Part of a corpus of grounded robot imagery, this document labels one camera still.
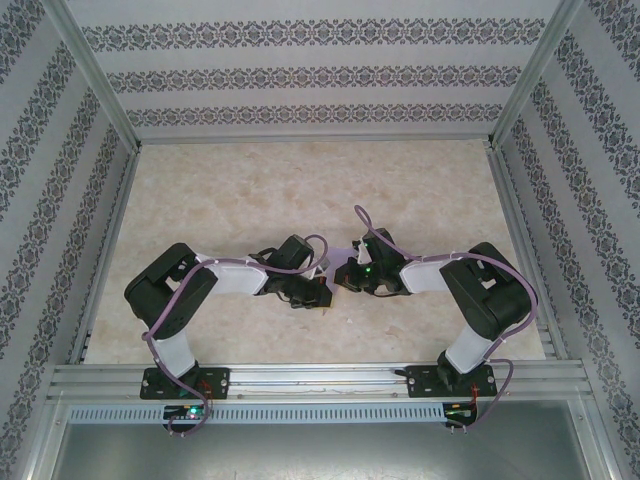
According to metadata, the grey metal sheet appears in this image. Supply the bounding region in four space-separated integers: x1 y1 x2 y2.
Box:
24 422 616 480

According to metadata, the left controller board green light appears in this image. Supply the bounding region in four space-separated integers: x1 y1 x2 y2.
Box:
162 403 214 424

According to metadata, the right controller board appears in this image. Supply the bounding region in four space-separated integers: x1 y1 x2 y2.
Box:
443 401 479 425

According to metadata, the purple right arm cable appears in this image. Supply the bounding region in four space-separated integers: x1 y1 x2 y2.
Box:
353 204 539 436

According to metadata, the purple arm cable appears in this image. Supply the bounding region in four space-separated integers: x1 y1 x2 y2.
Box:
353 204 539 436
139 233 330 437

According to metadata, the aluminium mounting rail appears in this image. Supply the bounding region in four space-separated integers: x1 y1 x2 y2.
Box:
47 360 591 401

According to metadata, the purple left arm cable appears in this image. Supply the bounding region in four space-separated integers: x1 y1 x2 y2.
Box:
139 233 330 437

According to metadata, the grey slotted cable duct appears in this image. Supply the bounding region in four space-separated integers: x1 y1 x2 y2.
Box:
67 401 481 425

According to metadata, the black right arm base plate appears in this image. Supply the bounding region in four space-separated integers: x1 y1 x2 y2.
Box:
407 365 499 400

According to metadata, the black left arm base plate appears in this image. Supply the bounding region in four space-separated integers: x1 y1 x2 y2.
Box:
139 367 231 401

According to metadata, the aluminium side rail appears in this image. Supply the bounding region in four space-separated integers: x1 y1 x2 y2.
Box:
67 144 144 366
487 142 571 364

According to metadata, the aluminium frame post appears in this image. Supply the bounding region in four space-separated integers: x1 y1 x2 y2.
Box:
43 0 144 151
485 0 589 151

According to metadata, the aluminium lower frame bar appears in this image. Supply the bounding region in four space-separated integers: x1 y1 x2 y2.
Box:
569 397 619 480
19 397 69 480

